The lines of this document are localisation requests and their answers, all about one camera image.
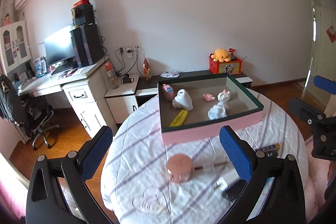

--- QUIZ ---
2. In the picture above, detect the white glass-door cabinet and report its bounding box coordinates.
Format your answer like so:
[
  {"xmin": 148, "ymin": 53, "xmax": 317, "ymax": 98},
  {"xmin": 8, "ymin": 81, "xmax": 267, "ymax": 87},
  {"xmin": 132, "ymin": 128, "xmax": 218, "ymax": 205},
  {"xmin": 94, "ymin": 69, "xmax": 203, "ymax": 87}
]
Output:
[{"xmin": 1, "ymin": 20, "xmax": 31, "ymax": 75}]

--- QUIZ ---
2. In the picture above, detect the white desk with drawers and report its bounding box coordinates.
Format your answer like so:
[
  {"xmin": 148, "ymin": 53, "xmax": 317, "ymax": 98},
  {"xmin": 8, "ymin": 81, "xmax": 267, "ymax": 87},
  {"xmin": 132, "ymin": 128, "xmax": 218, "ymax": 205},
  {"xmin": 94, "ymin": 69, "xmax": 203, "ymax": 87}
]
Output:
[{"xmin": 18, "ymin": 55, "xmax": 117, "ymax": 137}]

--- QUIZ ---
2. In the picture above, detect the white power adapter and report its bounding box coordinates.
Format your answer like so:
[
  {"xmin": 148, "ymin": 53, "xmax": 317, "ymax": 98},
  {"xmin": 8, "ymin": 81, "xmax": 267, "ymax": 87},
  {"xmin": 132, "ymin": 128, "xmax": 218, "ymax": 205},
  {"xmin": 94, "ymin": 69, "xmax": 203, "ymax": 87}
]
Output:
[{"xmin": 213, "ymin": 177, "xmax": 228, "ymax": 192}]

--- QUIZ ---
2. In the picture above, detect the black office chair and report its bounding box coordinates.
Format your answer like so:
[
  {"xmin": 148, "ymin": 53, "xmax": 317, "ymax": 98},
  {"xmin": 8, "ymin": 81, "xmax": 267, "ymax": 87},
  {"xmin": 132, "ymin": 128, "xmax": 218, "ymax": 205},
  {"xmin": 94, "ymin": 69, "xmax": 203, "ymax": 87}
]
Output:
[{"xmin": 1, "ymin": 75, "xmax": 60, "ymax": 151}]

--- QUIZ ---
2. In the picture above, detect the red cartoon storage box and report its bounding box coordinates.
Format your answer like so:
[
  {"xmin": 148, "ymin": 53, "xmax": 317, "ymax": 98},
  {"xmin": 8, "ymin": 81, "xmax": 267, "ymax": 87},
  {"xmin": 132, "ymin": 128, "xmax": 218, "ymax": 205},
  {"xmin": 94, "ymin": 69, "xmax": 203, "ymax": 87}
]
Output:
[{"xmin": 209, "ymin": 57, "xmax": 243, "ymax": 75}]

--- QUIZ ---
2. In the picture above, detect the white striped tablecloth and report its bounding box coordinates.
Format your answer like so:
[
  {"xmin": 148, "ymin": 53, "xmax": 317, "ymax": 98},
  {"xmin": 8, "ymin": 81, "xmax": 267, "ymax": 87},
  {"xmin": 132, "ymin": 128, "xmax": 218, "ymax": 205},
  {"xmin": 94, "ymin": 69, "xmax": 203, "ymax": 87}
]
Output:
[{"xmin": 100, "ymin": 88, "xmax": 309, "ymax": 224}]

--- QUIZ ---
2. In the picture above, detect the small pink block toy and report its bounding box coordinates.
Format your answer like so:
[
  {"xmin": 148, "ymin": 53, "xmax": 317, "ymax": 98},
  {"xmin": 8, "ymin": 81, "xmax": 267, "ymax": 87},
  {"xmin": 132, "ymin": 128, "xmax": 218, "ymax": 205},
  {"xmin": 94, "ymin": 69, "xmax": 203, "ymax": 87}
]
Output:
[{"xmin": 202, "ymin": 93, "xmax": 216, "ymax": 102}]

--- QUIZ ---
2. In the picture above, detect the orange-lid water bottle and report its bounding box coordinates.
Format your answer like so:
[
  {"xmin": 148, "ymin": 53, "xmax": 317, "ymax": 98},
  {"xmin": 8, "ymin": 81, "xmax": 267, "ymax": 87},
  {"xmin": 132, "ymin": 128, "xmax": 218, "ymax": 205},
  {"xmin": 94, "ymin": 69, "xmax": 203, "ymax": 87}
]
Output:
[{"xmin": 105, "ymin": 61, "xmax": 119, "ymax": 89}]

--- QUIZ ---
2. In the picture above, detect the white wall power outlet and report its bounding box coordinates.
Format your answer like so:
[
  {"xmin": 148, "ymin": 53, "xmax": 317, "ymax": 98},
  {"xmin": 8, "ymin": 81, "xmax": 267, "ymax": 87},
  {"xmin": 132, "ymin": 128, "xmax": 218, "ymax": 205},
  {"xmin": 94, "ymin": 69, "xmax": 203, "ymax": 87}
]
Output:
[{"xmin": 124, "ymin": 43, "xmax": 142, "ymax": 59}]

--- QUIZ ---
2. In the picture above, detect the black remote control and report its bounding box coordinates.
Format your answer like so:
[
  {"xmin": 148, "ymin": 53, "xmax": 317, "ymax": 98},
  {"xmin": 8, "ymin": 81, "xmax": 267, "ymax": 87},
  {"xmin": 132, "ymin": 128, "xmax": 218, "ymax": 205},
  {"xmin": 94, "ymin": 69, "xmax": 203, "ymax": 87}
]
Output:
[{"xmin": 222, "ymin": 179, "xmax": 247, "ymax": 202}]

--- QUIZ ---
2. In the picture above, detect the yellow plush octopus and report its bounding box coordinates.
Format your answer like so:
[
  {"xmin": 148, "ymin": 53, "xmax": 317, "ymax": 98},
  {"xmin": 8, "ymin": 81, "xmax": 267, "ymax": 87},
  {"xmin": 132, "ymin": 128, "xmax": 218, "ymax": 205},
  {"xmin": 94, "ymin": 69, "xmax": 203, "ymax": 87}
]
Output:
[{"xmin": 210, "ymin": 48, "xmax": 231, "ymax": 63}]

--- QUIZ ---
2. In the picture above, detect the flat snack packet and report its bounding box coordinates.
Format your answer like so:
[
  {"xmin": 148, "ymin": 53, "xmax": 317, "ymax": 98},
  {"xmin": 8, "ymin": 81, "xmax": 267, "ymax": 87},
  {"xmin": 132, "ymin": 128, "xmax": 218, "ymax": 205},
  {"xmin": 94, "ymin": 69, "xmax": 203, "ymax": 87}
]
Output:
[{"xmin": 160, "ymin": 71, "xmax": 180, "ymax": 79}]

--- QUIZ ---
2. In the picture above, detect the orange snack bag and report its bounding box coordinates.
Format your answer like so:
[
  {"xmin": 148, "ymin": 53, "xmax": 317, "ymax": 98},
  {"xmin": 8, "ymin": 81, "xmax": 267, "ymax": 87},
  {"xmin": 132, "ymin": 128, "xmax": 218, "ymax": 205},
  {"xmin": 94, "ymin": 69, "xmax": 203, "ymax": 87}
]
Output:
[{"xmin": 142, "ymin": 58, "xmax": 151, "ymax": 81}]

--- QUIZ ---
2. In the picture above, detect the glass door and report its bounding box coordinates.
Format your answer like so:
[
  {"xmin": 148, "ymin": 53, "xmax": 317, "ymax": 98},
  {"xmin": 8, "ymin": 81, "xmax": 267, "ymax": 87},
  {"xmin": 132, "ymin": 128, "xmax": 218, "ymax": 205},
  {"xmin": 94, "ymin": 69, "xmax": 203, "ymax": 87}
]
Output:
[{"xmin": 304, "ymin": 0, "xmax": 336, "ymax": 117}]

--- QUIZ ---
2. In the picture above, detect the black computer tower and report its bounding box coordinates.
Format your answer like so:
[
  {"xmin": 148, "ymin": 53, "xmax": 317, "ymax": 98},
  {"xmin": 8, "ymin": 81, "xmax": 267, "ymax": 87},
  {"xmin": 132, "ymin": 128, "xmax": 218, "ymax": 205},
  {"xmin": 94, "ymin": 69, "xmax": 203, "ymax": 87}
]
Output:
[{"xmin": 70, "ymin": 23, "xmax": 104, "ymax": 68}]

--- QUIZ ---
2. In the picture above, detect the pink and green tray box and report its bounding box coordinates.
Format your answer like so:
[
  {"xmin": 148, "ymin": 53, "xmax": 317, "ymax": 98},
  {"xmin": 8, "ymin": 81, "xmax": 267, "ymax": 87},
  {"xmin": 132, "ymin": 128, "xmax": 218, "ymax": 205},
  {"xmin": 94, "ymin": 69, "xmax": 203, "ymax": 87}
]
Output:
[{"xmin": 158, "ymin": 73, "xmax": 264, "ymax": 145}]

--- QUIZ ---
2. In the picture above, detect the yellow highlighter marker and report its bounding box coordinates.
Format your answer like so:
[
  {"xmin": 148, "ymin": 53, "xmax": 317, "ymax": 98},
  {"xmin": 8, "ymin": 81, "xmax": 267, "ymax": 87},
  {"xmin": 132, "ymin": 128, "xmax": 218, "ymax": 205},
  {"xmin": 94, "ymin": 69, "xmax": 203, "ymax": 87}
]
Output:
[{"xmin": 169, "ymin": 109, "xmax": 189, "ymax": 127}]

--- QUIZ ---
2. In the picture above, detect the black box stack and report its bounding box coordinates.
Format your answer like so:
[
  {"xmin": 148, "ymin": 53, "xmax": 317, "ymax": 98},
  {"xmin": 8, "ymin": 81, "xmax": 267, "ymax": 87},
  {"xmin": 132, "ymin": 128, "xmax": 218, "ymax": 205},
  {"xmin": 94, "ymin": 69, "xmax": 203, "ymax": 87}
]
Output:
[{"xmin": 71, "ymin": 0, "xmax": 95, "ymax": 26}]

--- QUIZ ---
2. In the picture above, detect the white ghost figurine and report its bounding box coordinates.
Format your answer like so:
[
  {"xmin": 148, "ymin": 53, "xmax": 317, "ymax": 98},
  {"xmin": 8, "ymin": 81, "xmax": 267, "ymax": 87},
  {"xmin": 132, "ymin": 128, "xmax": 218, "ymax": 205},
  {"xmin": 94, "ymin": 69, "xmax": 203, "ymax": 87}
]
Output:
[{"xmin": 172, "ymin": 89, "xmax": 193, "ymax": 111}]

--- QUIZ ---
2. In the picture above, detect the rose gold round jar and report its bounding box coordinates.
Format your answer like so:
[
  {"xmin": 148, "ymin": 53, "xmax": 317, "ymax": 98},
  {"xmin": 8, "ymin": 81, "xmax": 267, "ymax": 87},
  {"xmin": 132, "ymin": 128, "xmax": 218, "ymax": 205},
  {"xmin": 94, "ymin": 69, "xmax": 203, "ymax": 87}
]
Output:
[{"xmin": 166, "ymin": 153, "xmax": 193, "ymax": 183}]

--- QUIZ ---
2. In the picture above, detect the white block unicorn toy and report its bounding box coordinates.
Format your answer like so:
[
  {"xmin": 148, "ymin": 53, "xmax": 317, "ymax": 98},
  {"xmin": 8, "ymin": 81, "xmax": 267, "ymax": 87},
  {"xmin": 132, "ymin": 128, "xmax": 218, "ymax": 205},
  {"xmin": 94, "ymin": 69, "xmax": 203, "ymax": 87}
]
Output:
[{"xmin": 217, "ymin": 89, "xmax": 231, "ymax": 102}]

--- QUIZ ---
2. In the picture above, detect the blue harmonica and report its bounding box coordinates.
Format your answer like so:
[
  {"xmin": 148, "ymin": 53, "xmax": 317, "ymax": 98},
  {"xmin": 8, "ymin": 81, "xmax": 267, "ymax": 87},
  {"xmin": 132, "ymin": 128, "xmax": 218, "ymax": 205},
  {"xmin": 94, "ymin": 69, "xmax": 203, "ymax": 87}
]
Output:
[{"xmin": 258, "ymin": 143, "xmax": 281, "ymax": 153}]

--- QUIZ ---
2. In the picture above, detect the black computer monitor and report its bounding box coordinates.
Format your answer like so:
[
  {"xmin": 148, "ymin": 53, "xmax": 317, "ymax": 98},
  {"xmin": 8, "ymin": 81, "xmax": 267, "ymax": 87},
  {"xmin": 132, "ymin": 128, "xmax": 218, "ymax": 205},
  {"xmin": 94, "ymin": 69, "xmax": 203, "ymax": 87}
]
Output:
[{"xmin": 44, "ymin": 24, "xmax": 75, "ymax": 65}]

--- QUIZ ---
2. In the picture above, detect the small pink milk carton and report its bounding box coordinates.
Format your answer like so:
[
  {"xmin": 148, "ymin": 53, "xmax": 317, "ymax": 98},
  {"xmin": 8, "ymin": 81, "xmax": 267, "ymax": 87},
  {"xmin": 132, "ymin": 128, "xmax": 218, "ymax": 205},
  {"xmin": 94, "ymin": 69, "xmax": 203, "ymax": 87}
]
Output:
[{"xmin": 162, "ymin": 84, "xmax": 175, "ymax": 102}]

